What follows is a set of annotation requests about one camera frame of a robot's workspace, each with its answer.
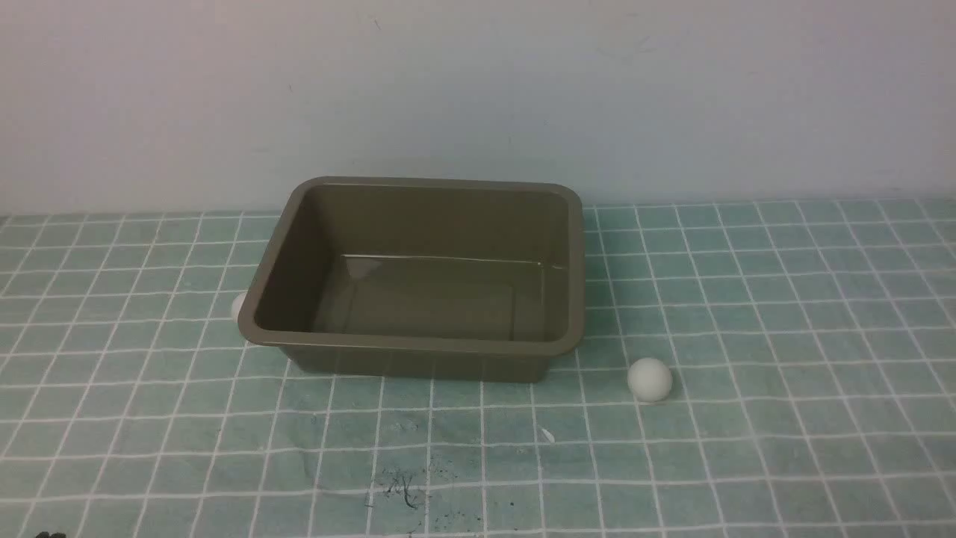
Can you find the green checkered table cloth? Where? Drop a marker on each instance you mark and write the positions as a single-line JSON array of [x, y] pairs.
[[811, 344]]

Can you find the white ping-pong ball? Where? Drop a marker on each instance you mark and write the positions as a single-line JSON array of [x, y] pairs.
[[236, 306], [650, 380]]

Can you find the olive green plastic bin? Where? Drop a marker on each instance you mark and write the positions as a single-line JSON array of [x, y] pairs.
[[425, 278]]

